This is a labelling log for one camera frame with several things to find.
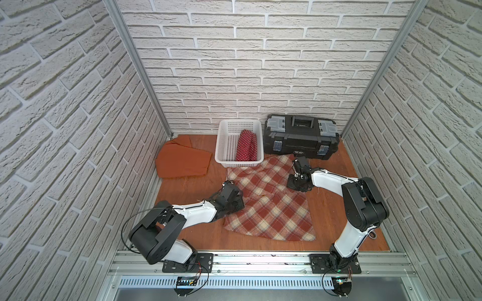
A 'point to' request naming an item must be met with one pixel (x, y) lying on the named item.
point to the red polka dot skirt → (246, 146)
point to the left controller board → (185, 281)
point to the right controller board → (342, 285)
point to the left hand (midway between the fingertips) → (243, 201)
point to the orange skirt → (177, 157)
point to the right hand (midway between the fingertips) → (305, 152)
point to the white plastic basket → (227, 133)
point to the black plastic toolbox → (315, 138)
